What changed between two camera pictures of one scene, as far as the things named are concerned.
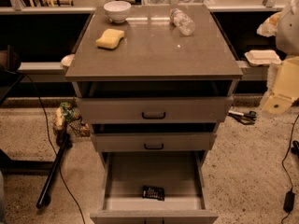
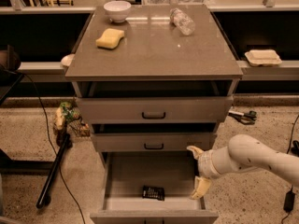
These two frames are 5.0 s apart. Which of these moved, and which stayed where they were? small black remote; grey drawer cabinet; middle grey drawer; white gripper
Moved: white gripper
Stayed: middle grey drawer; small black remote; grey drawer cabinet
